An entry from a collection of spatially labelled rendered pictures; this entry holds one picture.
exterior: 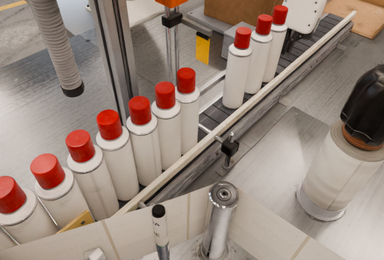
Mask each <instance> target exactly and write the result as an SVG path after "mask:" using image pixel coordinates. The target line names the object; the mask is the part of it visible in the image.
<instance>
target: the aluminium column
mask: <svg viewBox="0 0 384 260"><path fill-rule="evenodd" d="M89 3H90V8H91V13H92V16H93V21H94V25H95V30H96V33H97V38H98V43H99V48H100V51H101V56H102V60H103V65H104V68H105V73H106V78H107V82H108V86H109V90H110V95H111V100H112V103H113V108H114V110H115V111H116V112H117V113H118V114H119V117H120V121H121V126H124V127H125V128H126V121H127V119H128V117H129V116H130V112H129V106H128V103H129V95H128V90H127V84H126V78H125V71H124V66H123V60H122V53H121V46H120V41H119V35H118V29H117V23H116V20H115V14H114V8H113V2H112V0H89ZM115 4H116V7H117V13H118V19H119V25H120V29H121V35H122V42H123V49H124V54H125V61H126V68H127V77H128V82H129V91H130V99H132V98H133V97H136V96H139V89H138V81H137V74H136V68H135V60H134V52H133V44H132V40H131V31H130V24H129V15H128V10H127V3H126V0H115Z"/></svg>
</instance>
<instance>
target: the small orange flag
mask: <svg viewBox="0 0 384 260"><path fill-rule="evenodd" d="M196 35H197V43H196V59H197V60H199V61H201V62H203V63H205V64H207V65H208V61H209V46H210V37H209V36H207V35H204V34H202V33H200V32H197V33H196Z"/></svg>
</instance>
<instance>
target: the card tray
mask: <svg viewBox="0 0 384 260"><path fill-rule="evenodd" d="M353 11H356V12H357V13H356V15H355V17H354V18H353V19H352V20H351V21H352V22H354V25H353V28H352V30H351V32H353V33H356V34H359V35H361V36H364V37H366V38H370V39H373V38H374V37H375V36H376V35H377V34H378V33H379V32H380V31H381V30H382V29H383V28H384V0H332V1H330V2H329V3H327V4H326V5H325V8H324V10H323V13H322V15H324V13H332V14H334V15H337V16H340V17H343V18H346V17H347V16H348V15H349V14H350V13H352V12H353Z"/></svg>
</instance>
